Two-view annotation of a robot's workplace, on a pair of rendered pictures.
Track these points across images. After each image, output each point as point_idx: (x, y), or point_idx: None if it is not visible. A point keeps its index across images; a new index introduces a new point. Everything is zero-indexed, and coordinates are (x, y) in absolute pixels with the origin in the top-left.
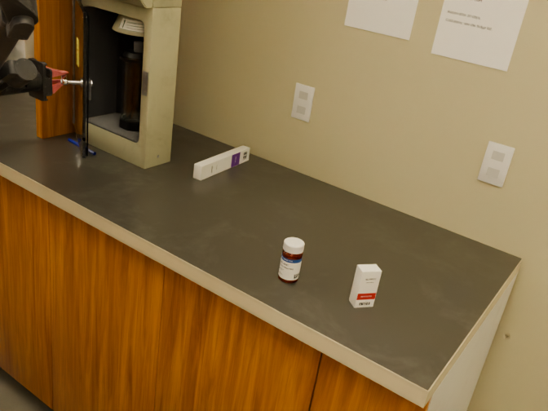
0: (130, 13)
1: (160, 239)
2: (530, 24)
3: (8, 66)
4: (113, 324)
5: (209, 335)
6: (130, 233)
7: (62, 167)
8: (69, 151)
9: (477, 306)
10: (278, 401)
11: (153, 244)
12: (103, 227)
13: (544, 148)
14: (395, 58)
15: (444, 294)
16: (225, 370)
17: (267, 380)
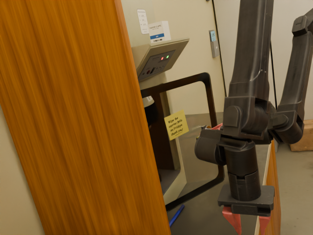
0: (157, 82)
1: (261, 148)
2: None
3: (273, 106)
4: (267, 228)
5: (268, 166)
6: (268, 155)
7: (223, 205)
8: (188, 220)
9: (222, 112)
10: (271, 160)
11: (268, 148)
12: (267, 169)
13: (168, 80)
14: None
15: (222, 115)
16: (270, 172)
17: (270, 156)
